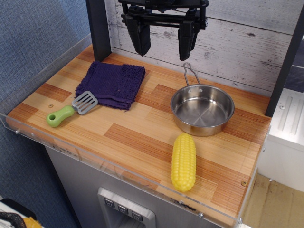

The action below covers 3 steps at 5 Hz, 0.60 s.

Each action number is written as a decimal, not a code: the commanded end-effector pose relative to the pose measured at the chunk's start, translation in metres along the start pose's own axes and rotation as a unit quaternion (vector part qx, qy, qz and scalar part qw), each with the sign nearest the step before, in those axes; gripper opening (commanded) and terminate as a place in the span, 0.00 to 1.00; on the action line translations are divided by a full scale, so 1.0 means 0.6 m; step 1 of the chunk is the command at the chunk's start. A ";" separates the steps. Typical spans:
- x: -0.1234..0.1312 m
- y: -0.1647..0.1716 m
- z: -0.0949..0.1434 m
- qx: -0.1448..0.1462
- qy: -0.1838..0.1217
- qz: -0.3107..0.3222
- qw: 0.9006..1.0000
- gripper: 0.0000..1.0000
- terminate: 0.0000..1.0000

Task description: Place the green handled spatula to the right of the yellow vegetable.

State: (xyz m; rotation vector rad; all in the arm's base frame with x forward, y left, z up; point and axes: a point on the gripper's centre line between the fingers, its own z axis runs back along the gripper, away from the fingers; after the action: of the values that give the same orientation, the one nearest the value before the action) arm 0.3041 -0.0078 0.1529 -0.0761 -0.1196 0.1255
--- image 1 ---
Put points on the yellow toy corn cob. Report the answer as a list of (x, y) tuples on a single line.
[(183, 163)]

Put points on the dark left upright post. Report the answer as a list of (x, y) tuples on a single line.
[(99, 29)]

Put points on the yellow black object bottom left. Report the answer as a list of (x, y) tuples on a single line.
[(14, 220)]

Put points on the green handled grey spatula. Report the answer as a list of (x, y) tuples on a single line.
[(81, 105)]

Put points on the dark right upright post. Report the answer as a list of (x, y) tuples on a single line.
[(286, 66)]

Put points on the dark upright post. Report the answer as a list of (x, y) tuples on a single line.
[(286, 66), (99, 29)]

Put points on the grey cabinet dispenser panel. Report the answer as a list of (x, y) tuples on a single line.
[(120, 212)]

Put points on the white ribbed appliance top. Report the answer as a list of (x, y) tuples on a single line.
[(288, 119)]

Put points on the clear acrylic table guard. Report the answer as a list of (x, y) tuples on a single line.
[(135, 147)]

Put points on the small steel pan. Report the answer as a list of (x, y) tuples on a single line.
[(199, 109)]

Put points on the purple folded towel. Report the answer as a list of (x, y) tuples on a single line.
[(115, 86)]

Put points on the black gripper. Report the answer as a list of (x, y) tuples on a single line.
[(187, 15)]

